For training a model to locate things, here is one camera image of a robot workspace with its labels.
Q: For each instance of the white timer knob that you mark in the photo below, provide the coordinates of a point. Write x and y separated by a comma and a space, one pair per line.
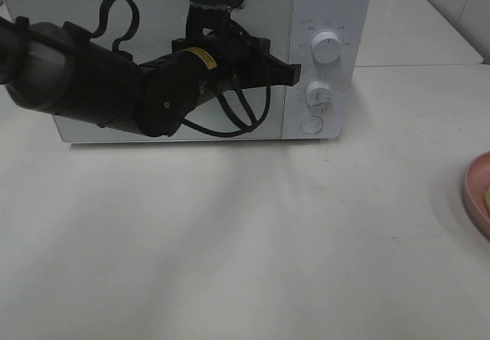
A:
318, 94

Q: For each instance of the pink round plate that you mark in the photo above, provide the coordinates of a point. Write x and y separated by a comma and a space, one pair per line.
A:
474, 185

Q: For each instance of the toast sandwich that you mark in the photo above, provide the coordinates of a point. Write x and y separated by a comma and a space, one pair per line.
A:
486, 200

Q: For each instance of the white microwave door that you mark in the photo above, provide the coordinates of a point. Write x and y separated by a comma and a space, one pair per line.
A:
162, 21

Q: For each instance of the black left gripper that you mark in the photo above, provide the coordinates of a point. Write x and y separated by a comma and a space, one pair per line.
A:
230, 54

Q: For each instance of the white microwave oven body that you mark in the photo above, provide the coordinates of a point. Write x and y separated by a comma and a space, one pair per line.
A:
307, 18

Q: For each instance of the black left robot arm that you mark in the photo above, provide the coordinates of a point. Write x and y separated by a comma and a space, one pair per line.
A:
60, 70

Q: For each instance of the upper white power knob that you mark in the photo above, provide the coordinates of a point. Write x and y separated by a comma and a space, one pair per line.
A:
326, 46

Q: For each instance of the round white door button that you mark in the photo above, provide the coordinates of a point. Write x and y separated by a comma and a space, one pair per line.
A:
311, 125

